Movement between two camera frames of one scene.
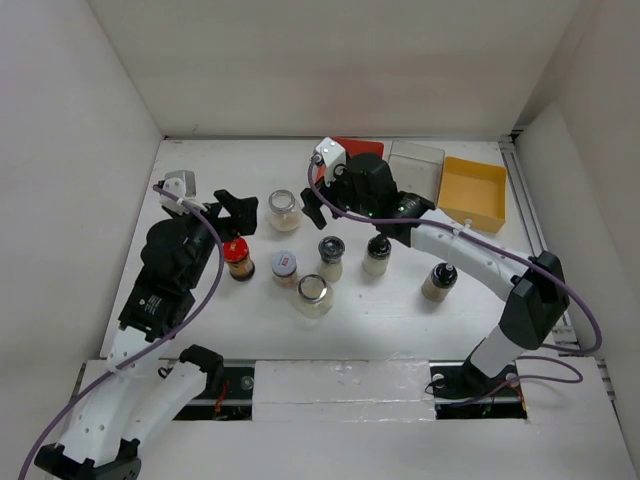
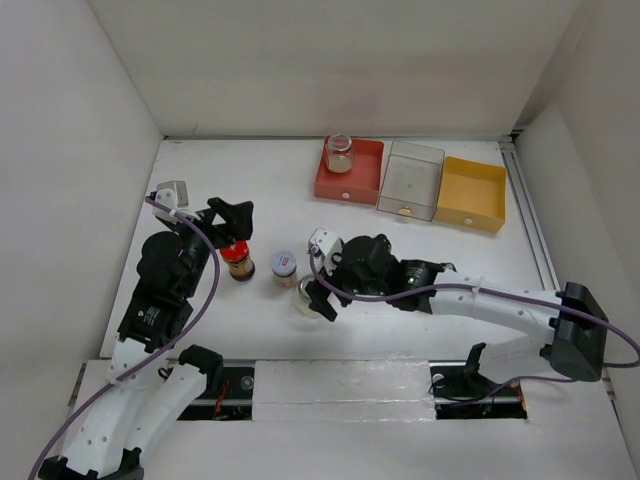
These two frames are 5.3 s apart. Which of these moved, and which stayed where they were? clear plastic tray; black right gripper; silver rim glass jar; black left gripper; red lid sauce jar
Moved: black right gripper
Stayed: black left gripper; clear plastic tray; red lid sauce jar; silver rim glass jar
